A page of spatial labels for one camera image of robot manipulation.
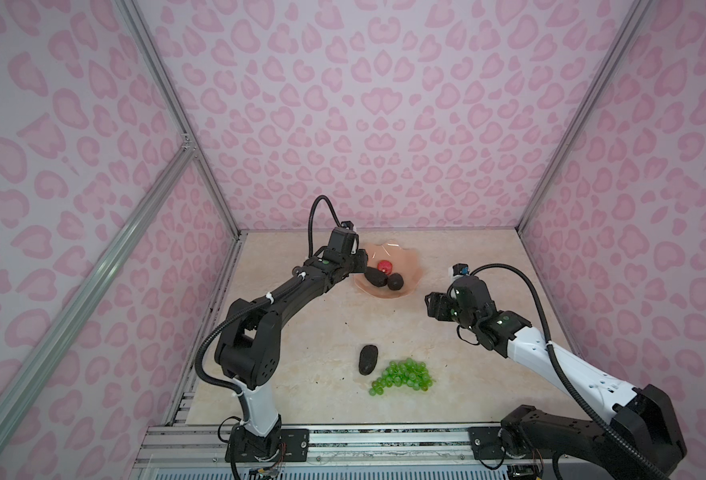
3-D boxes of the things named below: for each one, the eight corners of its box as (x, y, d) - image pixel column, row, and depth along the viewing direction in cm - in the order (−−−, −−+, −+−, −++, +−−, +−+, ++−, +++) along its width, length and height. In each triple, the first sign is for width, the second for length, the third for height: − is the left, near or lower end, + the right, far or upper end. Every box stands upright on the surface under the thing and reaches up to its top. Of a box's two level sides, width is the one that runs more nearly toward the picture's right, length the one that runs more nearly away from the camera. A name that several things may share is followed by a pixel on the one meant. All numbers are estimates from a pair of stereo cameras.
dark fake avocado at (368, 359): (356, 373, 86) (355, 368, 84) (363, 347, 91) (363, 343, 89) (372, 377, 85) (372, 373, 83) (379, 351, 90) (379, 347, 88)
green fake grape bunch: (370, 396, 82) (370, 391, 79) (367, 367, 87) (367, 362, 84) (430, 390, 83) (433, 385, 80) (424, 362, 88) (426, 356, 85)
